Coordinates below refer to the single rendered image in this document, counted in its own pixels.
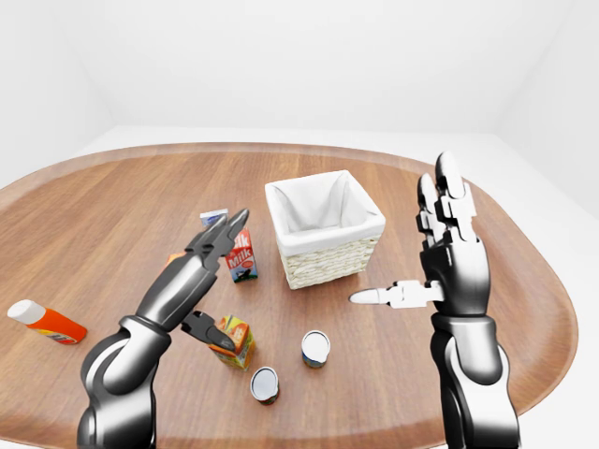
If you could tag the tin with blue label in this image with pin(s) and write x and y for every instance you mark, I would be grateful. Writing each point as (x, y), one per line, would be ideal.
(316, 348)

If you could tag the orange juice carton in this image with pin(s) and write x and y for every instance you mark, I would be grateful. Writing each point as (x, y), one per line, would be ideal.
(239, 343)

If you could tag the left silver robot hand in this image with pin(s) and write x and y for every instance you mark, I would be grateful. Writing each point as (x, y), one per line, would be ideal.
(180, 285)

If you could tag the orange bottle with white cap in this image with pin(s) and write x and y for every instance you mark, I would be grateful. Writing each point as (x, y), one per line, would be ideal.
(49, 322)

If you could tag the woven basket with white liner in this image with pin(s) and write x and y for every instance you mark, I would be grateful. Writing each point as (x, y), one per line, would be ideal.
(325, 229)

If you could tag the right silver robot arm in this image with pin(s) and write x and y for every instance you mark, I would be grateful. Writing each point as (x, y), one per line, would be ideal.
(475, 383)

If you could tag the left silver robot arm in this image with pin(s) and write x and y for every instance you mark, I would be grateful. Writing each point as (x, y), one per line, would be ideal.
(119, 383)

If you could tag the white and blue box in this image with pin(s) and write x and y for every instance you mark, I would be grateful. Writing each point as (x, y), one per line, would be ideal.
(213, 218)

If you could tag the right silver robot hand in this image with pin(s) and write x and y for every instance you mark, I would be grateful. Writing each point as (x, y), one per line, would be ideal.
(461, 276)

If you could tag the orange box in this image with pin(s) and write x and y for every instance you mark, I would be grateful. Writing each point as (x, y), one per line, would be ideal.
(174, 257)

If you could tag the tin with red label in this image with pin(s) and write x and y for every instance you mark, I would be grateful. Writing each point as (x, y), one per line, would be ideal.
(265, 386)

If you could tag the red milk carton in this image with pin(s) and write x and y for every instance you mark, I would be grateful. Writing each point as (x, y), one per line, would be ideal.
(243, 259)

